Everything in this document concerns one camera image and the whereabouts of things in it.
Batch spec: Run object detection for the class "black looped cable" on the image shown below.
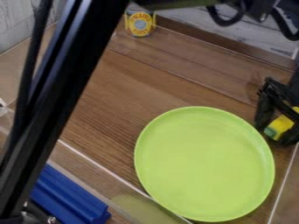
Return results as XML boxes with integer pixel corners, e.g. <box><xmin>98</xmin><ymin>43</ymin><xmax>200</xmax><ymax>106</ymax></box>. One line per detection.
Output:
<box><xmin>205</xmin><ymin>0</ymin><xmax>248</xmax><ymax>28</ymax></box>

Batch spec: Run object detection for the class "yellow toy banana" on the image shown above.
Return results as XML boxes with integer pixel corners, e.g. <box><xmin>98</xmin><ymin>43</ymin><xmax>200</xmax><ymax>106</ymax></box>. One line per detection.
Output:
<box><xmin>264</xmin><ymin>115</ymin><xmax>295</xmax><ymax>141</ymax></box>

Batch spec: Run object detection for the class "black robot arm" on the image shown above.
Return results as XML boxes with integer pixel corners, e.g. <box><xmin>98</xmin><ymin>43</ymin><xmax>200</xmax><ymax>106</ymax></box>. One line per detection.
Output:
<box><xmin>133</xmin><ymin>0</ymin><xmax>299</xmax><ymax>145</ymax></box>

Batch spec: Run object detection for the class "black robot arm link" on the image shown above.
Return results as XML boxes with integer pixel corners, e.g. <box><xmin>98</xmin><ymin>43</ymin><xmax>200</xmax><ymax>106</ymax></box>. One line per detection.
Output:
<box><xmin>0</xmin><ymin>0</ymin><xmax>129</xmax><ymax>224</ymax></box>

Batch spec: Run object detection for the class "yellow labelled tin can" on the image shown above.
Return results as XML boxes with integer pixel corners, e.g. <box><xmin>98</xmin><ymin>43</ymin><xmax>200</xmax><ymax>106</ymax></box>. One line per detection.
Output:
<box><xmin>124</xmin><ymin>9</ymin><xmax>156</xmax><ymax>38</ymax></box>

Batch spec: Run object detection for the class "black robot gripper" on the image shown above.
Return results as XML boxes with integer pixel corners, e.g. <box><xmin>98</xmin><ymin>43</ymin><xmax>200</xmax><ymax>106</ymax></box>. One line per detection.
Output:
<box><xmin>253</xmin><ymin>77</ymin><xmax>299</xmax><ymax>145</ymax></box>

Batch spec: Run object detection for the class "blue plastic clamp block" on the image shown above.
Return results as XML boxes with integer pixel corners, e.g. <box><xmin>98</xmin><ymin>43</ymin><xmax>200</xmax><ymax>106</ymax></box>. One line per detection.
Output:
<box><xmin>30</xmin><ymin>164</ymin><xmax>110</xmax><ymax>224</ymax></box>

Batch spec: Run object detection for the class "green round plate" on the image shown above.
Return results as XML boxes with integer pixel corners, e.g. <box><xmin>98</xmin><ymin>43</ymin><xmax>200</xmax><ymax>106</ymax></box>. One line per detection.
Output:
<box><xmin>135</xmin><ymin>107</ymin><xmax>276</xmax><ymax>222</ymax></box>

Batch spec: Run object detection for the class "clear acrylic barrier wall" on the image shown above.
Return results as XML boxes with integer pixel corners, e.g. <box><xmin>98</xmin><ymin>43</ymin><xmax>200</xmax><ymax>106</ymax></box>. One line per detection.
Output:
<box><xmin>0</xmin><ymin>17</ymin><xmax>299</xmax><ymax>224</ymax></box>

